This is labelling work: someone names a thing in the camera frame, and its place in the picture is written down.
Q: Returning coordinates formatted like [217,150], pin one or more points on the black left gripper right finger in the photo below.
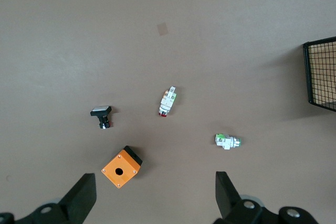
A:
[228,197]

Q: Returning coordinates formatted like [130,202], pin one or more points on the orange push button box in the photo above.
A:
[126,165]

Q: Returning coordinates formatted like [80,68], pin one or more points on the white green-capped push button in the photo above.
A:
[227,141]

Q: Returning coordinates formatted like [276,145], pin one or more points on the white red-capped push button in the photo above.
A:
[166,100]

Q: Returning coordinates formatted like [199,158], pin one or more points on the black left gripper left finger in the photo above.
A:
[78,200]

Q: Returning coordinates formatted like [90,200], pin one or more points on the black square white-capped button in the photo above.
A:
[101,110]

